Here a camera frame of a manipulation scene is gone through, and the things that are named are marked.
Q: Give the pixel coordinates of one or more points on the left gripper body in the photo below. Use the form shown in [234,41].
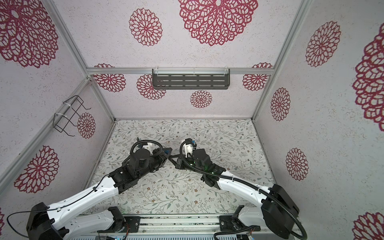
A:
[156,161]

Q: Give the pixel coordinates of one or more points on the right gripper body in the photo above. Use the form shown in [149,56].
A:
[194,163]

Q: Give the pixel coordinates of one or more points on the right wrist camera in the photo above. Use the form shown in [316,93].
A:
[189,146]

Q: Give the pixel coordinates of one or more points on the black wire wall rack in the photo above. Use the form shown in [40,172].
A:
[63,118]

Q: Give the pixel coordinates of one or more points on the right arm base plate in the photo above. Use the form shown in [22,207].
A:
[232,224]

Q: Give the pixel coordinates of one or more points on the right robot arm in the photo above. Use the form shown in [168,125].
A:
[272,207]

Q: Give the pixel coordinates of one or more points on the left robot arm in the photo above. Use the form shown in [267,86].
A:
[63,220]

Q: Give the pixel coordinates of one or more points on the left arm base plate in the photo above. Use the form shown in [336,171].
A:
[128,225]

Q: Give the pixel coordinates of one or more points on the dark metal wall shelf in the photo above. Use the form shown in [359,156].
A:
[191,79]

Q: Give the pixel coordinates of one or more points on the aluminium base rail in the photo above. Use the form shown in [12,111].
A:
[179,227]

